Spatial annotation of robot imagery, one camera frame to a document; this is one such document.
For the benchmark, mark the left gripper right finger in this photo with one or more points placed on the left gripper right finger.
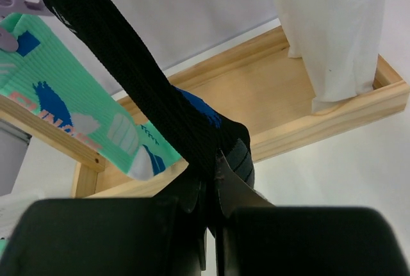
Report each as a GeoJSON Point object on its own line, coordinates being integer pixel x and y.
{"type": "Point", "coordinates": [255, 237]}

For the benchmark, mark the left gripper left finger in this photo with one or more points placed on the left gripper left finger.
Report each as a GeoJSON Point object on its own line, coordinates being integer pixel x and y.
{"type": "Point", "coordinates": [160, 235]}

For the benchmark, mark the white cloth on hanger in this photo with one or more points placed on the white cloth on hanger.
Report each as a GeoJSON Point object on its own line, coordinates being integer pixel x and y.
{"type": "Point", "coordinates": [338, 41]}

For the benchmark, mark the white plastic basket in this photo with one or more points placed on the white plastic basket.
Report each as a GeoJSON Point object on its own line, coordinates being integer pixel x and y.
{"type": "Point", "coordinates": [12, 208]}

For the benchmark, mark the green sock rear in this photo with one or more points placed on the green sock rear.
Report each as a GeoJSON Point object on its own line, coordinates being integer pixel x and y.
{"type": "Point", "coordinates": [40, 74]}

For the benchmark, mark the wooden clothes rack frame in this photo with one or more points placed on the wooden clothes rack frame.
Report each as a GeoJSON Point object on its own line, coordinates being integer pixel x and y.
{"type": "Point", "coordinates": [255, 83]}

